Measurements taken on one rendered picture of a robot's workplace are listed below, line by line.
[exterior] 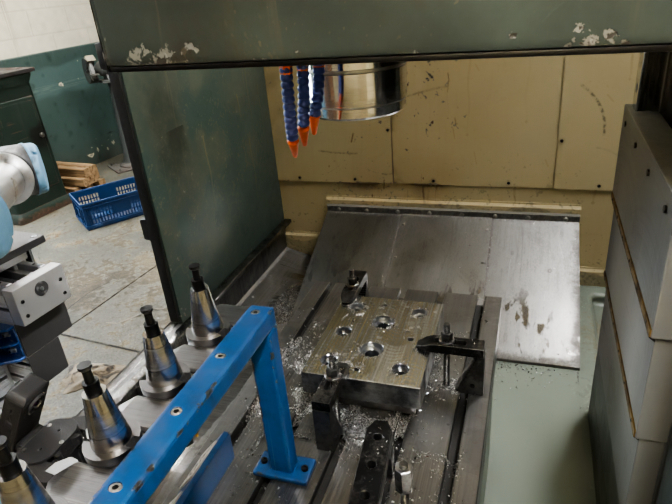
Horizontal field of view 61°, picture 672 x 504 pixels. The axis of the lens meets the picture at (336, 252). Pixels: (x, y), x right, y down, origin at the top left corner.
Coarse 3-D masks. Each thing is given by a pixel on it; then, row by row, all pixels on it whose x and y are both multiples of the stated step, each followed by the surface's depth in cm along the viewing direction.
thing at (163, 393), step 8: (184, 368) 74; (184, 376) 73; (144, 384) 71; (176, 384) 71; (184, 384) 71; (144, 392) 70; (152, 392) 70; (160, 392) 70; (168, 392) 70; (176, 392) 70; (168, 400) 71
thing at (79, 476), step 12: (72, 468) 61; (84, 468) 61; (96, 468) 61; (60, 480) 60; (72, 480) 59; (84, 480) 59; (96, 480) 59; (48, 492) 58; (60, 492) 58; (72, 492) 58; (84, 492) 58
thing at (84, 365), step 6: (78, 366) 58; (84, 366) 58; (90, 366) 58; (84, 372) 58; (90, 372) 59; (84, 378) 59; (90, 378) 59; (96, 378) 60; (84, 384) 59; (90, 384) 59; (96, 384) 59; (84, 390) 59; (90, 390) 59; (96, 390) 59; (90, 396) 59
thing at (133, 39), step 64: (128, 0) 61; (192, 0) 59; (256, 0) 57; (320, 0) 55; (384, 0) 53; (448, 0) 51; (512, 0) 50; (576, 0) 48; (640, 0) 47; (128, 64) 65; (192, 64) 62; (256, 64) 60; (320, 64) 58
